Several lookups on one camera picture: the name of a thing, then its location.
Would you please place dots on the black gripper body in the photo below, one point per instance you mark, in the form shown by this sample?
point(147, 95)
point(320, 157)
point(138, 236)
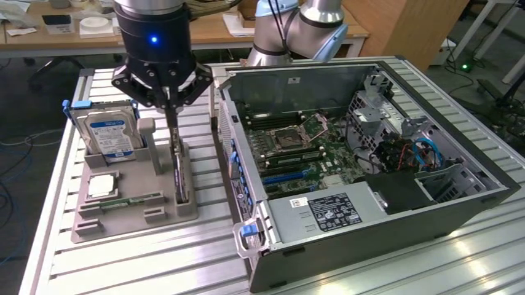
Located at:
point(158, 43)

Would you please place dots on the graphics card with black fan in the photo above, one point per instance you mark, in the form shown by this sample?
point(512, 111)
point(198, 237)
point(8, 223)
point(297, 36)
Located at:
point(182, 172)

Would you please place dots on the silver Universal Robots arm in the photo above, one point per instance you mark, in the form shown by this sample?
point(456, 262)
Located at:
point(316, 18)

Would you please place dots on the wooden desk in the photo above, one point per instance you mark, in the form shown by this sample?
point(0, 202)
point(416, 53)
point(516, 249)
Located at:
point(213, 37)

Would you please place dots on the white box with round dish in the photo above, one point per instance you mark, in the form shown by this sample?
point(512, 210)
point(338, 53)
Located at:
point(96, 27)

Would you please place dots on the hard disk in blue caddy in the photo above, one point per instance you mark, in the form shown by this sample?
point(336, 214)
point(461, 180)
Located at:
point(102, 141)

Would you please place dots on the white paper stack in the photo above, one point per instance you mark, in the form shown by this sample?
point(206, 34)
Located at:
point(238, 27)

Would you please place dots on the black office chair base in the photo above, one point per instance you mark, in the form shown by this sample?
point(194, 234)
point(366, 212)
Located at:
point(54, 66)

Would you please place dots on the white tape roll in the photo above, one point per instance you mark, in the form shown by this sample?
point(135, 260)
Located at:
point(78, 3)

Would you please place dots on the brown cardboard box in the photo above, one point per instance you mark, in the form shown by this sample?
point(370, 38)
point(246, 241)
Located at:
point(247, 10)

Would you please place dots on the white box with black top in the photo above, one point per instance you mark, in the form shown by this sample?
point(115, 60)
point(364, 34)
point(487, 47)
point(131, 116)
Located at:
point(58, 23)

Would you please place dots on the grey cup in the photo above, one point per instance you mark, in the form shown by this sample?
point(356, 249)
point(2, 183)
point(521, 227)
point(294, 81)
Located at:
point(60, 3)

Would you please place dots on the CPU socket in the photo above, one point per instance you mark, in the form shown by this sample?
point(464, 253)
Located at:
point(289, 138)

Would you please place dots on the metal socket cover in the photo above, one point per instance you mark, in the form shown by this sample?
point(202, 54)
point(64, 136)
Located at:
point(318, 123)

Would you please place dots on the silver CPU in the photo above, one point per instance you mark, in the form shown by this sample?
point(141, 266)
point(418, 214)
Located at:
point(102, 186)

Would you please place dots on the white paper slip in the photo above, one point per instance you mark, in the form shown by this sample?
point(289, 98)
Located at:
point(20, 31)

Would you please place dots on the clear plastic bag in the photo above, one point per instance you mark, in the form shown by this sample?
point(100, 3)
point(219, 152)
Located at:
point(14, 13)

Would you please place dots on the green RAM stick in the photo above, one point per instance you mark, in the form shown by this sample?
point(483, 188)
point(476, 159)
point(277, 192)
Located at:
point(123, 202)

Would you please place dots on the blue expansion slot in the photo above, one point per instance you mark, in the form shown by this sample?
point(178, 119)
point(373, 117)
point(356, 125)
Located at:
point(283, 178)

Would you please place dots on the green motherboard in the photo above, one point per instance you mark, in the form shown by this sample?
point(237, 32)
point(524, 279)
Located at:
point(332, 144)

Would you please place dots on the silver disk bay cage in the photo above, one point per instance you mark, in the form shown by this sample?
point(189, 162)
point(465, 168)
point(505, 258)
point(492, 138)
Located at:
point(369, 116)

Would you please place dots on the grey parts rack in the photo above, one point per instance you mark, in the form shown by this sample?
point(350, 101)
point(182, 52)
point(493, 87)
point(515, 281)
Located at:
point(123, 221)

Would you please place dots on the blue case latch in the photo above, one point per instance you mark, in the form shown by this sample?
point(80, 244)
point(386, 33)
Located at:
point(247, 231)

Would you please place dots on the grey power supply unit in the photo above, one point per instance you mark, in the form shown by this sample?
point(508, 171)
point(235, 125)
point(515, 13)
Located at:
point(295, 221)

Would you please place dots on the wooden cabinet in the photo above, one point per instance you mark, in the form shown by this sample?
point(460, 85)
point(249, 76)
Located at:
point(410, 30)

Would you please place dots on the white power socket box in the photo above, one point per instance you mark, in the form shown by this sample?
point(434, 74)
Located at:
point(445, 55)

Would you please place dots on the open black PC case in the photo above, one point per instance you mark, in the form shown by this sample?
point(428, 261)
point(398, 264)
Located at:
point(369, 246)

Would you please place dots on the black stand foot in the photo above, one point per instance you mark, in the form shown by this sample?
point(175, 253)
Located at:
point(488, 86)

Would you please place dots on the green lit switch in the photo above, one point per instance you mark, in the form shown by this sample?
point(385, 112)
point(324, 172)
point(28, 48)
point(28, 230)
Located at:
point(464, 66)

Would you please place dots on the white desk frame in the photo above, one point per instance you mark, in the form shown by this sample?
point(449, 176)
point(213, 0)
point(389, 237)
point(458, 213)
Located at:
point(480, 30)

